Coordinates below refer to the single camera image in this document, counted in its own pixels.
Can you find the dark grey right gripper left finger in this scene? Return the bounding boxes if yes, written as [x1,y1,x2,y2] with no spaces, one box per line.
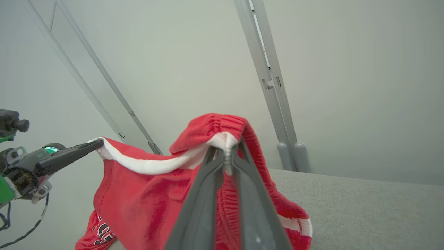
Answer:
[165,146,226,250]

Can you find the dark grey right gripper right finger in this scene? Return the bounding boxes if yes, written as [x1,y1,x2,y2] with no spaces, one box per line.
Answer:
[231,137,294,250]

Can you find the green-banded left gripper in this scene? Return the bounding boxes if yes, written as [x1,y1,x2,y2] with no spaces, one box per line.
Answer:
[0,140,105,209]

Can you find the red shorts with white trim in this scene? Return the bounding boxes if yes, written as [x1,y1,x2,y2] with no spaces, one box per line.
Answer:
[75,113,313,250]

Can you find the grey partition post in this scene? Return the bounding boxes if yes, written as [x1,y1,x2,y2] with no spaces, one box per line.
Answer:
[22,0,126,139]
[250,0,311,173]
[233,0,294,171]
[55,0,163,156]

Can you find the teal-plug left camera cable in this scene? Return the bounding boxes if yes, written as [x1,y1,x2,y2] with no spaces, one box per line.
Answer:
[0,193,50,249]

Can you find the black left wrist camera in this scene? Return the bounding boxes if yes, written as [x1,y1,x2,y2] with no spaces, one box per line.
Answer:
[0,109,31,143]

